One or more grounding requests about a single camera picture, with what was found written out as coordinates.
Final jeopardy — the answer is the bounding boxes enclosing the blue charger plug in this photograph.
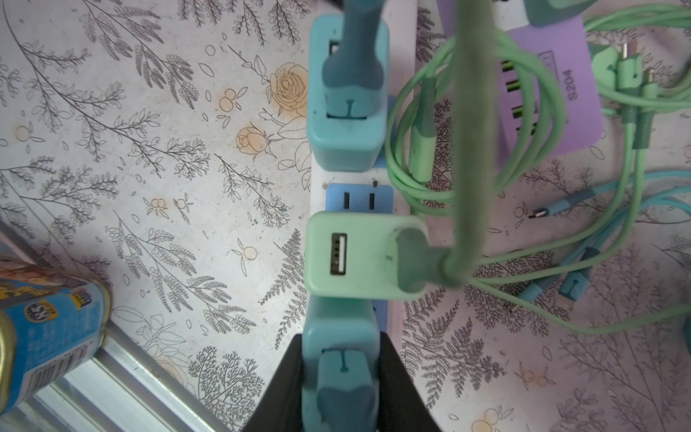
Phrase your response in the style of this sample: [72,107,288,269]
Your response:
[307,1,390,172]
[302,295,381,431]

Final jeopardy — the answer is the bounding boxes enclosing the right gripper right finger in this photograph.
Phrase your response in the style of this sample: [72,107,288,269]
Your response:
[377,332,440,432]

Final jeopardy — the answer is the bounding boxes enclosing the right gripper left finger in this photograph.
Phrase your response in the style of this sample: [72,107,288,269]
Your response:
[242,334,303,432]

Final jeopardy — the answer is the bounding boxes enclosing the green charger plug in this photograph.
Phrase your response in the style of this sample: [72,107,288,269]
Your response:
[524,0,597,27]
[304,212,459,301]

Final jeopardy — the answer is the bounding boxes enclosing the aluminium front rail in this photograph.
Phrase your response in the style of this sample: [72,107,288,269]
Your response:
[1,227,223,431]

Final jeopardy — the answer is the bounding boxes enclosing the white blue power strip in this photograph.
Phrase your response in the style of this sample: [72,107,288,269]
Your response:
[311,1,417,324]

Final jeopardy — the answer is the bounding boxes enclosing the purple power strip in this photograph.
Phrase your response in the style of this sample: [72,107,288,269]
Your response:
[412,1,603,180]

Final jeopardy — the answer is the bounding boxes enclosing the gold sardine tin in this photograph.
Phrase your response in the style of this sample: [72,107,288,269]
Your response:
[1,257,112,414]

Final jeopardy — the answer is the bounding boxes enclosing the green cable tangle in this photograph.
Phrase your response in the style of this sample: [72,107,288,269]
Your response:
[384,0,691,336]

